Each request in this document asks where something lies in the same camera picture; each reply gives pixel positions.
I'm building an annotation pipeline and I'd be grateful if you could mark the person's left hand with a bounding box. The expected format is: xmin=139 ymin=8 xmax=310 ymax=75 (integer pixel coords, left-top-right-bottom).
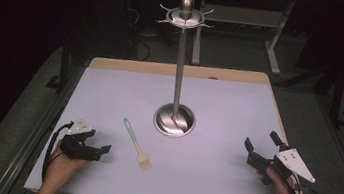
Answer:
xmin=43 ymin=138 xmax=95 ymax=194

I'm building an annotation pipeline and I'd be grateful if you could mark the steel utensil stand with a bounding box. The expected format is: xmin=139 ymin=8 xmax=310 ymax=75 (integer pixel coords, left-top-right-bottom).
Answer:
xmin=140 ymin=0 xmax=217 ymax=141

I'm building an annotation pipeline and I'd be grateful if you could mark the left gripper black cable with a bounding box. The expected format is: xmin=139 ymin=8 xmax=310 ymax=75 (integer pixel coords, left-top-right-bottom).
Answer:
xmin=40 ymin=118 xmax=76 ymax=186

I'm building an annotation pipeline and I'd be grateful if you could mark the person's right hand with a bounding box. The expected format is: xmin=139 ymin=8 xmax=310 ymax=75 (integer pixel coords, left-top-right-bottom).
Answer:
xmin=262 ymin=166 xmax=301 ymax=194

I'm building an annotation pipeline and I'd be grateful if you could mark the white table mat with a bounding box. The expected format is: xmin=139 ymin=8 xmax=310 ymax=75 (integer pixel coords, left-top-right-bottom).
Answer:
xmin=23 ymin=55 xmax=300 ymax=194

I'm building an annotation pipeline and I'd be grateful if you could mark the white metal desk frame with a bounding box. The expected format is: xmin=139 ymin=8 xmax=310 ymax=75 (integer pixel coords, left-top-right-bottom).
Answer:
xmin=189 ymin=0 xmax=296 ymax=78

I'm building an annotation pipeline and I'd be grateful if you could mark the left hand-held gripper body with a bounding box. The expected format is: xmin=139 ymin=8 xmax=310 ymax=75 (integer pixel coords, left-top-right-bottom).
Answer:
xmin=57 ymin=115 xmax=107 ymax=163

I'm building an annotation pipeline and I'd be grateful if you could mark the teal handled basting brush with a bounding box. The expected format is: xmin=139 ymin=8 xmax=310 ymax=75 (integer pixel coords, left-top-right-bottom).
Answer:
xmin=116 ymin=117 xmax=160 ymax=173

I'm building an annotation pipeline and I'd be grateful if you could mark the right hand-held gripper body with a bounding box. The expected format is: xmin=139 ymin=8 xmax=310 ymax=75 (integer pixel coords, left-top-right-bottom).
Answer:
xmin=243 ymin=141 xmax=320 ymax=192

